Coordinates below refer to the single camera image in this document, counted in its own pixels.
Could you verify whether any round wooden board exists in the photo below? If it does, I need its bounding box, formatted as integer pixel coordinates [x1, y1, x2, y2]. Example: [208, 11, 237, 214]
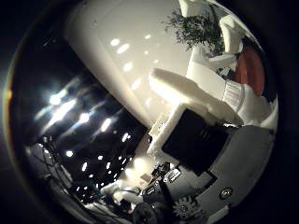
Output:
[232, 43, 266, 96]

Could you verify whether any small-leaf green plant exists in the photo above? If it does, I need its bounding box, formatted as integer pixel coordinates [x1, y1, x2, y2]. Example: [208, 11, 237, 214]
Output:
[164, 11, 226, 59]

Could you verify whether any white plant pot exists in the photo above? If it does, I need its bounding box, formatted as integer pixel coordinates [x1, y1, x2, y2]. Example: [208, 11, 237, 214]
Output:
[178, 0, 213, 19]

